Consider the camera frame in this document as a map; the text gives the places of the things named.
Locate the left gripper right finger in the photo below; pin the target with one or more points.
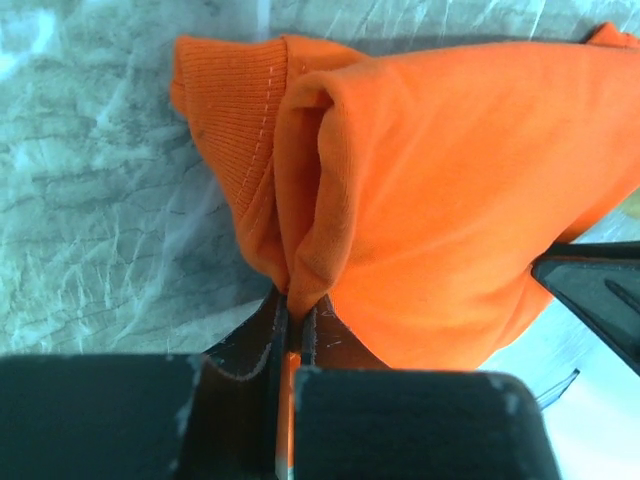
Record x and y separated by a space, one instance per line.
356 418

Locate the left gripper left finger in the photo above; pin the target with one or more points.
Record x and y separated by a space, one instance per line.
210 415

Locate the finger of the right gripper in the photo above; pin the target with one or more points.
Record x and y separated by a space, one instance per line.
599 283

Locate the orange t shirt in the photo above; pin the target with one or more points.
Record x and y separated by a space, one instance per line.
414 191

